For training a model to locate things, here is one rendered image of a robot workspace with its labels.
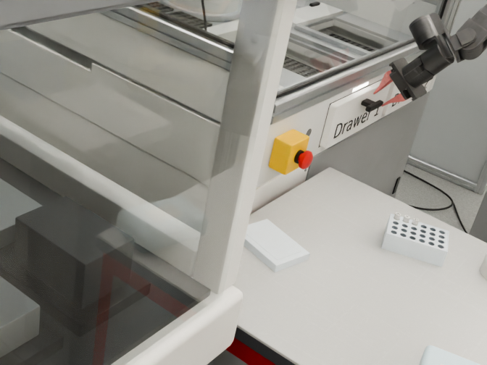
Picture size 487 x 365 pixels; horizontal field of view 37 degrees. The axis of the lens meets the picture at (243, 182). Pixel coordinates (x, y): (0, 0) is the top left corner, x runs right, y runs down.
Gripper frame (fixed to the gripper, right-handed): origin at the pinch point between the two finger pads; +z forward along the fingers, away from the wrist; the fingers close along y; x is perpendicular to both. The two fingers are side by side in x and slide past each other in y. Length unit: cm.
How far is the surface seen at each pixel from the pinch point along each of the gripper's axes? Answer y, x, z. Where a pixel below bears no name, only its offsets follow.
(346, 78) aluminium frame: 7.1, 13.0, -2.3
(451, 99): -8, -166, 57
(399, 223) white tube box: -25.4, 28.9, -3.1
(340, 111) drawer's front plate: 1.6, 14.6, 2.8
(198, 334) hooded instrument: -19, 94, -8
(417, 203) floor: -39, -132, 83
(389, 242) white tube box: -27.2, 34.3, -2.0
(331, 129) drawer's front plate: -0.6, 17.1, 5.8
